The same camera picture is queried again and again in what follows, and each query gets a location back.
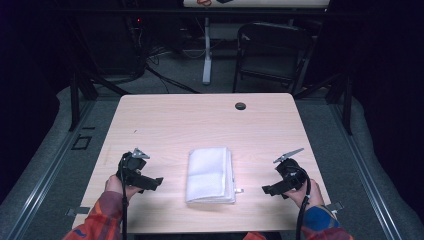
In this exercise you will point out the white table leg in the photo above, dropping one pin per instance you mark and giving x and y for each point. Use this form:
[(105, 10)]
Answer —
[(207, 63)]

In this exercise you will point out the person's right hand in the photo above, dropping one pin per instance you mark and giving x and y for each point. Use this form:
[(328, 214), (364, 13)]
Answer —
[(313, 195)]

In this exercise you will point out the grey tape piece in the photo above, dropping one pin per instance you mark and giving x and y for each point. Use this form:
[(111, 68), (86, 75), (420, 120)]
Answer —
[(78, 211), (336, 206)]

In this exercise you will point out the white mesh laundry bag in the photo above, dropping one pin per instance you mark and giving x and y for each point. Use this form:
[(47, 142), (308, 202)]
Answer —
[(210, 176)]

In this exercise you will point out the metal floor rail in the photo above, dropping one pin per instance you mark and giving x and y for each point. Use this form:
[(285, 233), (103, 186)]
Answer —
[(366, 176), (43, 183)]

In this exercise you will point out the person's left hand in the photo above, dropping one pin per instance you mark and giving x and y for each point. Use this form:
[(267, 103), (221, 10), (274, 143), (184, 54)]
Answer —
[(115, 185)]

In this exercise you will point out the white background table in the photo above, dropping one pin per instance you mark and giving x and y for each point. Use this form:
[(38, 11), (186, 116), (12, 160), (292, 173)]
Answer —
[(260, 3)]

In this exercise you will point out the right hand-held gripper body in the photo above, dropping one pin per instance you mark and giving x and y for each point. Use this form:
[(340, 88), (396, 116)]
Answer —
[(291, 173)]

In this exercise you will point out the black table grommet hole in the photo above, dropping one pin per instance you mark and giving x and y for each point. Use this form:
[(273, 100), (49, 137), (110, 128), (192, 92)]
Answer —
[(240, 106)]

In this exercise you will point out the black metal stand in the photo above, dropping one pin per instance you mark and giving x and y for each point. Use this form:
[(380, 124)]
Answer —
[(75, 100), (347, 106)]

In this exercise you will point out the person's orange clothing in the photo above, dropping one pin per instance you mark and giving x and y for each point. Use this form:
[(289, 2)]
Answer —
[(254, 236)]

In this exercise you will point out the black chair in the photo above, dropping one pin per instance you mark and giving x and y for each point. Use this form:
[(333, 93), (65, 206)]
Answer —
[(271, 63)]

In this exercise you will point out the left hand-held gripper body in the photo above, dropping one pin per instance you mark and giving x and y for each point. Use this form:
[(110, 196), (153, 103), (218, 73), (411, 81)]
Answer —
[(131, 165)]

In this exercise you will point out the dark equipment with red light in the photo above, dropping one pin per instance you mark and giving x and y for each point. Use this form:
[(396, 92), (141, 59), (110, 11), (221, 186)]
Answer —
[(126, 43)]

